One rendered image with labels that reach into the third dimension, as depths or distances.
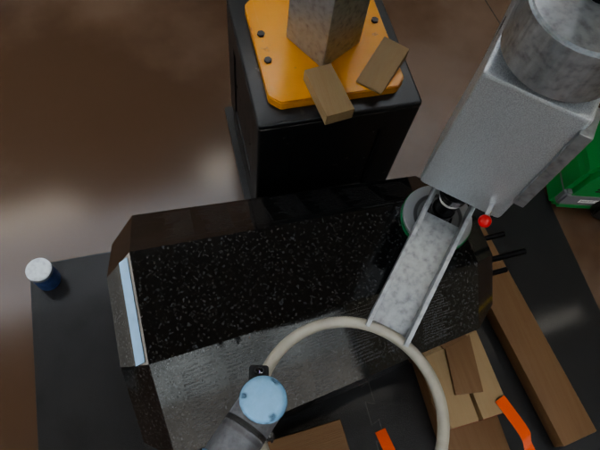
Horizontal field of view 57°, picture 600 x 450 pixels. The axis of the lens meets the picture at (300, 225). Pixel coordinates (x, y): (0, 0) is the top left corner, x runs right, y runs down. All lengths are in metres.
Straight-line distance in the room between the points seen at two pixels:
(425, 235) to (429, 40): 1.92
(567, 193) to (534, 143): 1.64
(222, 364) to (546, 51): 1.09
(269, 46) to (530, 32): 1.20
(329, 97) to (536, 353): 1.38
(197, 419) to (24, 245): 1.32
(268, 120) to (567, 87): 1.11
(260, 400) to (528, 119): 0.74
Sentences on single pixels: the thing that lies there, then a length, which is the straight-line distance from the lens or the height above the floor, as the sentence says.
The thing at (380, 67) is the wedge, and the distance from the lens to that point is 2.01.
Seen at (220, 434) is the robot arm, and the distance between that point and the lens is 1.10.
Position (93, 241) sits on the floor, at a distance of 2.58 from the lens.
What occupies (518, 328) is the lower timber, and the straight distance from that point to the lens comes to 2.53.
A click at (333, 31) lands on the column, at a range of 1.89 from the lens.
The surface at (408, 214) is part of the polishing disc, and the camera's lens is 1.69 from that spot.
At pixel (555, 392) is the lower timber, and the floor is 0.09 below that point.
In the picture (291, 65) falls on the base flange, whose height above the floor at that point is 0.78.
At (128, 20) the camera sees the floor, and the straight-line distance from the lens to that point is 3.27.
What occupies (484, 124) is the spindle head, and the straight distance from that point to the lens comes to 1.19.
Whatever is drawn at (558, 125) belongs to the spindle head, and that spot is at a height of 1.48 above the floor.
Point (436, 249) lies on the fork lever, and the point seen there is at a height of 0.94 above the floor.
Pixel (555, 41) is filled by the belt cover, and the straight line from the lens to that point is 0.99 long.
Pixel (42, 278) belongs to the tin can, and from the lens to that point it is 2.41.
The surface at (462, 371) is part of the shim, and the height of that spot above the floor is 0.22.
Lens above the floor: 2.29
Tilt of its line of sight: 65 degrees down
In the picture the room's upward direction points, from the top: 12 degrees clockwise
